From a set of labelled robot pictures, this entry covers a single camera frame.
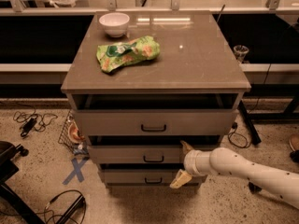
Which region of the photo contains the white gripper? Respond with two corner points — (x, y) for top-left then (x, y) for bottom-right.
(170, 140), (215, 189)

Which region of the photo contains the grey drawer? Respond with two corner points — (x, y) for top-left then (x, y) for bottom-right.
(98, 163), (209, 186)
(88, 135), (220, 164)
(74, 94), (237, 135)

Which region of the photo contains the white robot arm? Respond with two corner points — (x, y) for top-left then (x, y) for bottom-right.
(170, 141), (299, 208)

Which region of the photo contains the grey bottom drawer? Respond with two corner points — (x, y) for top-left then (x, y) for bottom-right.
(98, 163), (209, 186)

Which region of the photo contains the grey drawer cabinet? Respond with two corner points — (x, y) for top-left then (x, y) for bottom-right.
(62, 11), (250, 186)

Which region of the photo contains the grey top drawer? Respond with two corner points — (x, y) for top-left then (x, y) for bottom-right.
(74, 94), (237, 135)

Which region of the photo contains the black metal table leg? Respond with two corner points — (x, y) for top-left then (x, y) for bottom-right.
(238, 102), (261, 146)

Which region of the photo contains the blue tape cross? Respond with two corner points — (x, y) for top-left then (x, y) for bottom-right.
(63, 157), (88, 185)

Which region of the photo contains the brown shoe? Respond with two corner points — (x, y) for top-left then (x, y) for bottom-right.
(289, 134), (299, 151)

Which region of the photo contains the glass cup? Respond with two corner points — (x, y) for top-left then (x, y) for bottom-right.
(233, 45), (249, 63)

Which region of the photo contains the green snack bag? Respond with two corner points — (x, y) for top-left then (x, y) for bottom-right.
(96, 35), (160, 74)

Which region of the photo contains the white ceramic bowl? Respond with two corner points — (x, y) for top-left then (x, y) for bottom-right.
(99, 12), (130, 37)

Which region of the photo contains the black office chair base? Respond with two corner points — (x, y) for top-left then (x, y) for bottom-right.
(0, 141), (45, 224)

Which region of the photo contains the black cable coil right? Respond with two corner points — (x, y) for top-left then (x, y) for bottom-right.
(227, 121), (252, 149)

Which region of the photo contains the wire basket on floor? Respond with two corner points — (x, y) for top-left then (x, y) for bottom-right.
(58, 111), (88, 156)

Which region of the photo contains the black stand with cable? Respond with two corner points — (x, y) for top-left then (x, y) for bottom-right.
(43, 189), (87, 224)

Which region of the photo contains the black power adapter with cable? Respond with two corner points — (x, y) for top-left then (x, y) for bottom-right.
(13, 105), (58, 138)

